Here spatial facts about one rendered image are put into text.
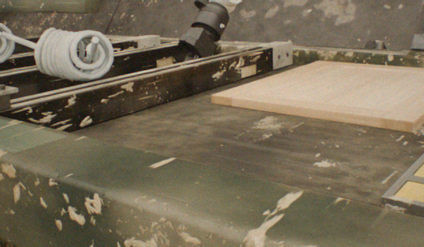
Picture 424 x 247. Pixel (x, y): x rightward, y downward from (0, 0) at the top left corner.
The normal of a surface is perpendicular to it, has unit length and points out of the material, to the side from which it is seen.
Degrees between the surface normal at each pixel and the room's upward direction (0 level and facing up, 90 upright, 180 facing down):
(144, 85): 90
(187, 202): 51
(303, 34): 0
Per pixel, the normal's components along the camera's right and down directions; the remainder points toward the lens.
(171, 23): -0.50, -0.48
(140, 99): 0.79, 0.10
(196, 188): -0.04, -0.98
